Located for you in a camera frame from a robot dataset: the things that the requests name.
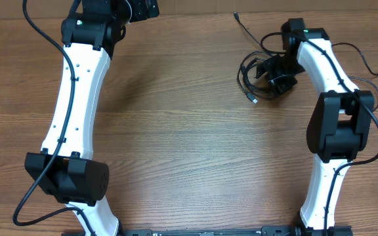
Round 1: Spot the black thin USB cable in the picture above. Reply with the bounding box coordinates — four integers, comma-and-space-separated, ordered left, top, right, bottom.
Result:
236, 50, 287, 105

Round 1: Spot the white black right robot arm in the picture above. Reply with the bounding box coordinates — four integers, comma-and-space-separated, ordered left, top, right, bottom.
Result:
257, 18, 375, 235

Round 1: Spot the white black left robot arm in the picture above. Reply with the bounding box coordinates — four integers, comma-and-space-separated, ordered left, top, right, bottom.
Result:
24, 0, 159, 235

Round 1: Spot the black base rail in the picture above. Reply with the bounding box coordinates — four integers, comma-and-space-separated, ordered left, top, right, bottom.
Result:
117, 226, 353, 236

